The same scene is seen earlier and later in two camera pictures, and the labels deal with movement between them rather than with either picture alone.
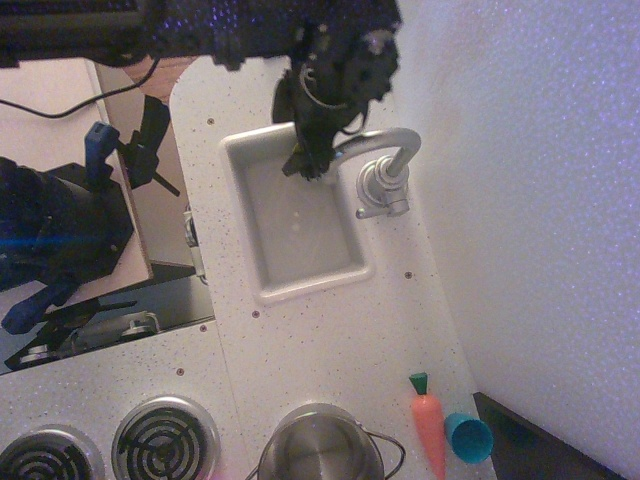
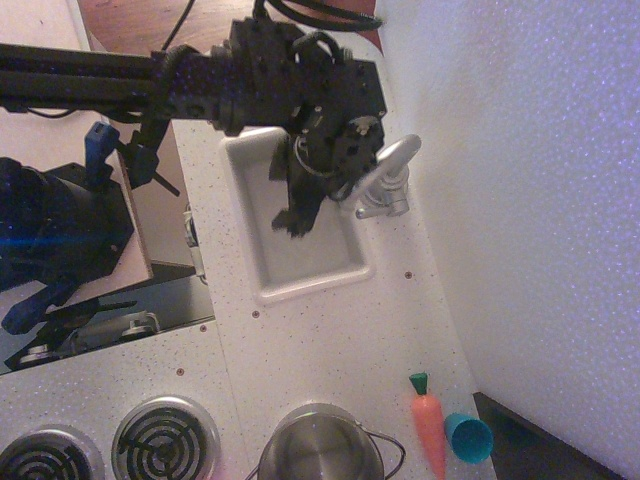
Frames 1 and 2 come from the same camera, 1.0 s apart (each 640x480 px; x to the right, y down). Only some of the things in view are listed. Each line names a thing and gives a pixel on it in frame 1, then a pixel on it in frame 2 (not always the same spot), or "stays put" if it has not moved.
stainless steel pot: (323, 442) stays put
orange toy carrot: (428, 419) stays put
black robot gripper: (338, 68) → (323, 156)
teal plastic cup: (469, 437) stays put
